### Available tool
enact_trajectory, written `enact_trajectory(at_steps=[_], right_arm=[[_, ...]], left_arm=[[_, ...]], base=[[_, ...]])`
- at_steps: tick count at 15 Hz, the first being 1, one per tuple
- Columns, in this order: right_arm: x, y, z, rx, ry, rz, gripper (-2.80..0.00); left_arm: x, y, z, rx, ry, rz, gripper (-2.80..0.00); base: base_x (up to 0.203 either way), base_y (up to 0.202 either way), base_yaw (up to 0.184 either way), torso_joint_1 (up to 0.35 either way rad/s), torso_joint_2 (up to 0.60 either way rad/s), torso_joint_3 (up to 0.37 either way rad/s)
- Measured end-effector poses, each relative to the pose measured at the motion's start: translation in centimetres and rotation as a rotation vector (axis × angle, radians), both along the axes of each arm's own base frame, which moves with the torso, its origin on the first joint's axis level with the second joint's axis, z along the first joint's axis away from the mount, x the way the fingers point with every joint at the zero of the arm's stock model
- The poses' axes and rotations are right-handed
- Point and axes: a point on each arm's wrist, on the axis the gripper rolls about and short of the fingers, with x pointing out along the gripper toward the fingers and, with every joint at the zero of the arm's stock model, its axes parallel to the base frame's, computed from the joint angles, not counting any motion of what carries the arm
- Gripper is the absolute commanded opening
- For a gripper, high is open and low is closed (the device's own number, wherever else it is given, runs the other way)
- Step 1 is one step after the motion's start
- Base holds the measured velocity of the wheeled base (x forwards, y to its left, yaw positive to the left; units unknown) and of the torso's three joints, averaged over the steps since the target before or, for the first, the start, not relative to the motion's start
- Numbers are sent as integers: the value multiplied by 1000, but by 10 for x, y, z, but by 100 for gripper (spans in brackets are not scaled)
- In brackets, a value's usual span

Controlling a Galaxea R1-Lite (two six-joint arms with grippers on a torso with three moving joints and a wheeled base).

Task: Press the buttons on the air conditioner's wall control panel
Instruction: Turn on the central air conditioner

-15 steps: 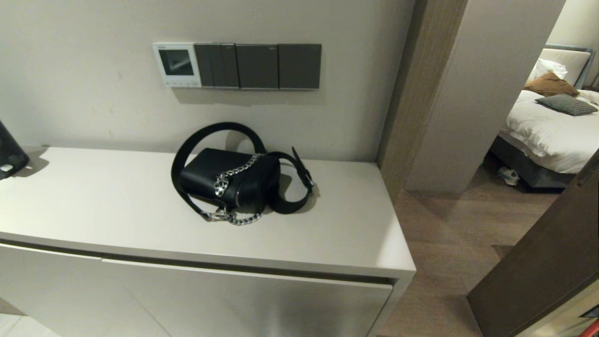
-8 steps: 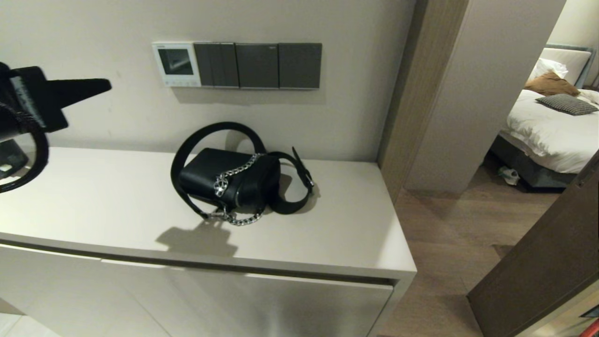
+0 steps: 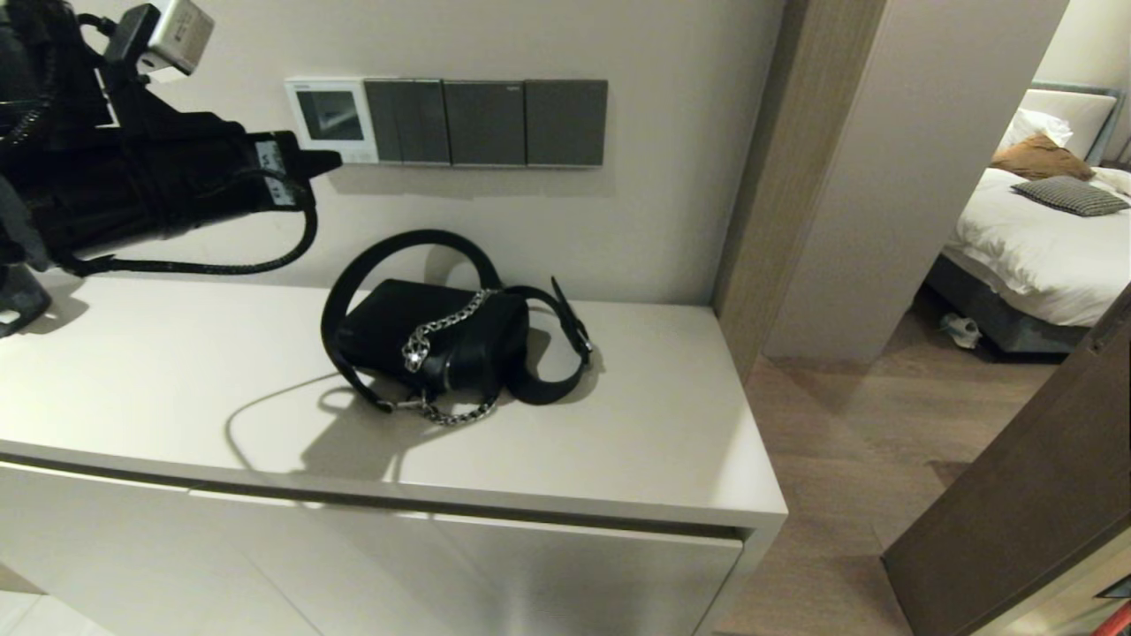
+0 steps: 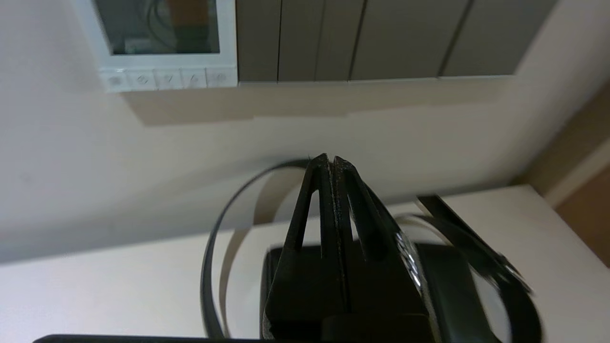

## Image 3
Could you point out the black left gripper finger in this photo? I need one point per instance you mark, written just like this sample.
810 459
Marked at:
316 170
316 157

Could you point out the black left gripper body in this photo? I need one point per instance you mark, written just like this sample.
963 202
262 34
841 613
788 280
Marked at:
177 181

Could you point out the white wall thermostat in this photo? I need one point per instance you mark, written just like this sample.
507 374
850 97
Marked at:
331 115

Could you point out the black round mesh object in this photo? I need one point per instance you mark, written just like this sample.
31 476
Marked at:
18 300

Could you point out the white sideboard cabinet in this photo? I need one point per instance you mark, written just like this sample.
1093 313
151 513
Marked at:
177 380

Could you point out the white cabinet door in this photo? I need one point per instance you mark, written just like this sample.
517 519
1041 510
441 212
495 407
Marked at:
548 583
106 548

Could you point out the white sneaker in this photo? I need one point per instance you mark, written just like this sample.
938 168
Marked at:
963 331

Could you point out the small crumpled white pillow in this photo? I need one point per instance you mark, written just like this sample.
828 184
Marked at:
1034 128

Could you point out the brown cushion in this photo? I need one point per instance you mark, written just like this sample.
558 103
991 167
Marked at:
1038 161

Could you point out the bed with white duvet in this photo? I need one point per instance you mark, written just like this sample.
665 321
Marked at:
1034 256

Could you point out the houndstooth pattern cushion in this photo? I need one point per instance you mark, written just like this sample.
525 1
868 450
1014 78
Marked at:
1069 196

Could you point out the large white pillow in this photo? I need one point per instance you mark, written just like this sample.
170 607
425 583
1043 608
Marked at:
1082 115

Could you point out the dark brown wooden door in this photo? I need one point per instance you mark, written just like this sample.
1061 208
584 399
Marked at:
1034 495

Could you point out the grey bed headboard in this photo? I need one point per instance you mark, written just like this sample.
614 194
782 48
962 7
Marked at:
1109 132

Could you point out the red object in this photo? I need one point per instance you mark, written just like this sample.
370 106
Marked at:
1118 625

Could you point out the dark grey switch panel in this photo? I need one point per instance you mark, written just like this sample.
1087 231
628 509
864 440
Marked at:
406 121

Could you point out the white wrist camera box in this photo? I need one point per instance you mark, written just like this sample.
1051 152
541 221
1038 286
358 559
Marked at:
181 35

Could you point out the dark grey square panel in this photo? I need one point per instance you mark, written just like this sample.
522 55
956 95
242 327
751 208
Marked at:
565 124
484 124

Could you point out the wooden door frame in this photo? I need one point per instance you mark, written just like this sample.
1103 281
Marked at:
778 177

